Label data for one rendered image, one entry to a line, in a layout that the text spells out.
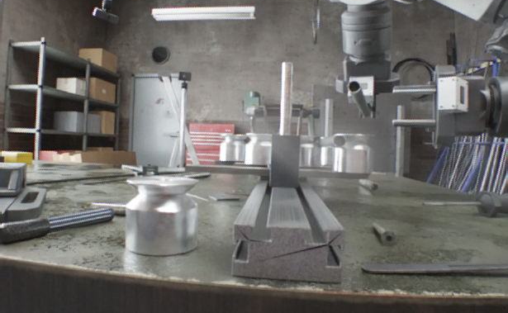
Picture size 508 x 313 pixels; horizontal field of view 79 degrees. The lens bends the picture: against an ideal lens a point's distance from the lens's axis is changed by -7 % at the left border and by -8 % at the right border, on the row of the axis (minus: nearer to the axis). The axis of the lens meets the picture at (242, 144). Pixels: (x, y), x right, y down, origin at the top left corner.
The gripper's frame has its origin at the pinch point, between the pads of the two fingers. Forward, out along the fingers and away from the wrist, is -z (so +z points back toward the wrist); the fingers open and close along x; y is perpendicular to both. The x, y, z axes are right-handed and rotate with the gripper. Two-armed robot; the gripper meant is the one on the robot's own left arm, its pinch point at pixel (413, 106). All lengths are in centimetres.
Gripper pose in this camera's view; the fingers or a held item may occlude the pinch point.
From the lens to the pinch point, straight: 56.2
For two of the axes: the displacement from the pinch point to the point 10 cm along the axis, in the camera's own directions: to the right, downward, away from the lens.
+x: 0.4, -10.0, 0.0
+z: 9.2, 0.3, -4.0
